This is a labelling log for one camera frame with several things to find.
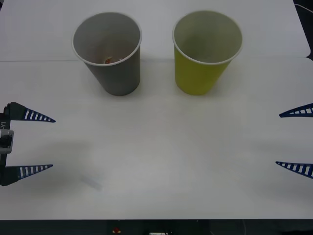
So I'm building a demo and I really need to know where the white cable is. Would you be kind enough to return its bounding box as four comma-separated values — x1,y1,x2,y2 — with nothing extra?
294,3,313,12

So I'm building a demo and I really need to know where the grey plastic waste bin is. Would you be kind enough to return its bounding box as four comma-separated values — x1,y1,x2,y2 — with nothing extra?
71,12,143,96

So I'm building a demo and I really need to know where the can with red print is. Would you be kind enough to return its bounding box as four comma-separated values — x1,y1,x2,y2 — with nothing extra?
102,55,123,65

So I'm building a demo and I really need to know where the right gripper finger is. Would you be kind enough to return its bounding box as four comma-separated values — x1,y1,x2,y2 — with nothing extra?
279,103,313,118
275,161,313,179

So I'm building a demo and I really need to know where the yellow-green plastic waste bin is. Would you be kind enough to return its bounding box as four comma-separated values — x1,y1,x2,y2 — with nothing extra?
172,10,244,96

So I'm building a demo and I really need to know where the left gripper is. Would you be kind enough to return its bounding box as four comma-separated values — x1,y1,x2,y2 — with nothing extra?
0,102,56,187

